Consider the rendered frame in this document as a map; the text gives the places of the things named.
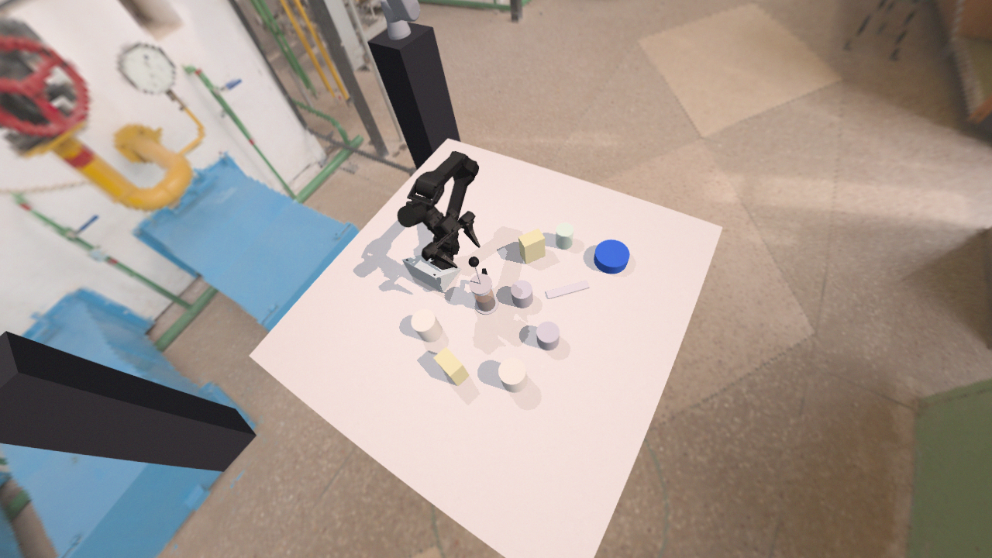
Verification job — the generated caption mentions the pale yellow block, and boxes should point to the pale yellow block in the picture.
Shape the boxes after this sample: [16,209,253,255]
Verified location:
[518,229,546,264]
[434,347,470,387]

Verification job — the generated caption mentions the blue short cylinder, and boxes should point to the blue short cylinder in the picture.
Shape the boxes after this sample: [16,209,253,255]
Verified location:
[594,239,630,274]

